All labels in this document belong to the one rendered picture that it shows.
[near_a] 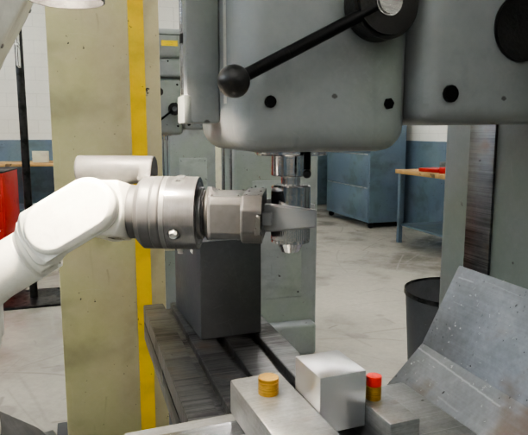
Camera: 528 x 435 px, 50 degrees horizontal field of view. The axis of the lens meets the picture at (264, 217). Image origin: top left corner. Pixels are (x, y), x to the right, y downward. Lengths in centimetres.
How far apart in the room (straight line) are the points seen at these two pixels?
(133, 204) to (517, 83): 45
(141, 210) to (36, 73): 905
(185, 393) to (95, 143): 160
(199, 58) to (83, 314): 193
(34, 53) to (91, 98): 738
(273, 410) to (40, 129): 916
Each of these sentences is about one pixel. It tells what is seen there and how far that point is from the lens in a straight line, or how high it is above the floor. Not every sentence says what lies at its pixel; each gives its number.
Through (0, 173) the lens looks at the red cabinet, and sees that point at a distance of 514.
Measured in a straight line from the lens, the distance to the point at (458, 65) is 65.
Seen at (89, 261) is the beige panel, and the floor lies 81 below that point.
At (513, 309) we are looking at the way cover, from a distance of 91.
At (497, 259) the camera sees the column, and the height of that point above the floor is 114.
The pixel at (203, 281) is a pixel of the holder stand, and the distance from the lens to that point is 106.
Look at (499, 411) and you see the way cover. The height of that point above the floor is 96.
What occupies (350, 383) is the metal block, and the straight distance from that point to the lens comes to 60.
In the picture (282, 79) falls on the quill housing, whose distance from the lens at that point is 57.
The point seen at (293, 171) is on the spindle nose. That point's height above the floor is 129.
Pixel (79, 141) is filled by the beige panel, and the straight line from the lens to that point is 236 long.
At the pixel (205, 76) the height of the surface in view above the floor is 139.
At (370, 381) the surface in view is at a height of 108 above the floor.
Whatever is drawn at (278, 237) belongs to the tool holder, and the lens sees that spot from 67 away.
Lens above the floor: 133
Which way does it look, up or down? 9 degrees down
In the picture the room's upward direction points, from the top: straight up
